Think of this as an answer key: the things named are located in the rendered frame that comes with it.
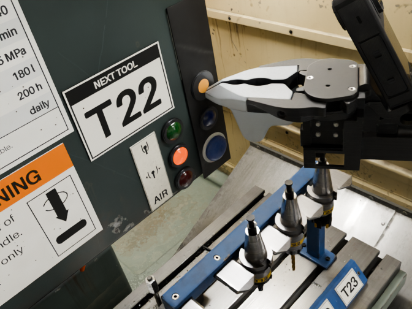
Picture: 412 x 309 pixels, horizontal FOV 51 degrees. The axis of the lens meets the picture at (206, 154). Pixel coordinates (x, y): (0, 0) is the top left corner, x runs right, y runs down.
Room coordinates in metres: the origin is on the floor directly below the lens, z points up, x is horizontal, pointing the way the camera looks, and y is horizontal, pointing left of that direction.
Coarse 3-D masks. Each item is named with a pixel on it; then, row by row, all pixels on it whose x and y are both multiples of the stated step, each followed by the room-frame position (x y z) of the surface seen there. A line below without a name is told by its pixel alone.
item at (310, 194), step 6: (336, 186) 0.65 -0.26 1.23; (312, 192) 0.65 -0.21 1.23; (336, 192) 0.64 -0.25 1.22; (312, 198) 0.64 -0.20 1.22; (318, 198) 0.63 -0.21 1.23; (324, 198) 0.62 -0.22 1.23; (330, 198) 0.62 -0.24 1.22; (336, 198) 0.64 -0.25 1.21; (324, 204) 0.62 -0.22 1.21; (330, 204) 0.62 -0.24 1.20
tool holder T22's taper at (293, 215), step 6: (294, 198) 0.58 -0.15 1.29; (282, 204) 0.59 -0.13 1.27; (288, 204) 0.57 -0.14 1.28; (294, 204) 0.57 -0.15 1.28; (282, 210) 0.58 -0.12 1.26; (288, 210) 0.57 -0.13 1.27; (294, 210) 0.57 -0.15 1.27; (282, 216) 0.58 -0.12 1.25; (288, 216) 0.57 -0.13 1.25; (294, 216) 0.57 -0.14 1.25; (300, 216) 0.58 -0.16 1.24; (282, 222) 0.58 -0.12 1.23; (288, 222) 0.57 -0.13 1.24; (294, 222) 0.57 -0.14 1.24; (300, 222) 0.57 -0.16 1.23
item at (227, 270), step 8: (224, 264) 0.52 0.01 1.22; (232, 264) 0.51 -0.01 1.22; (240, 264) 0.51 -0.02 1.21; (216, 272) 0.50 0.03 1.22; (224, 272) 0.50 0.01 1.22; (232, 272) 0.50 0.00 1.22; (240, 272) 0.49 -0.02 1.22; (248, 272) 0.49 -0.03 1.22; (224, 280) 0.48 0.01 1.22; (232, 280) 0.48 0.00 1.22; (240, 280) 0.48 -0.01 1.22; (248, 280) 0.47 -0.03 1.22; (232, 288) 0.46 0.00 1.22; (240, 288) 0.46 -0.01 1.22; (248, 288) 0.46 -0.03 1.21
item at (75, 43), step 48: (48, 0) 0.32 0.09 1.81; (96, 0) 0.34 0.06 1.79; (144, 0) 0.36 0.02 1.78; (48, 48) 0.31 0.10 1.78; (96, 48) 0.33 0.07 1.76; (192, 144) 0.37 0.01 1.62; (96, 192) 0.30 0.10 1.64; (144, 192) 0.33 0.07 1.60; (96, 240) 0.29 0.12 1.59; (48, 288) 0.26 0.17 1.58
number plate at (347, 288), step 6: (348, 276) 0.61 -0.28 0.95; (354, 276) 0.61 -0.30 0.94; (342, 282) 0.60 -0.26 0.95; (348, 282) 0.60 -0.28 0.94; (354, 282) 0.60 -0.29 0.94; (360, 282) 0.60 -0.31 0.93; (336, 288) 0.58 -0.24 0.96; (342, 288) 0.58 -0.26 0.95; (348, 288) 0.59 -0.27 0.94; (354, 288) 0.59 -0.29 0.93; (342, 294) 0.57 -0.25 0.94; (348, 294) 0.58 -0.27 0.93; (354, 294) 0.58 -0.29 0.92; (342, 300) 0.56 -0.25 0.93; (348, 300) 0.57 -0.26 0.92
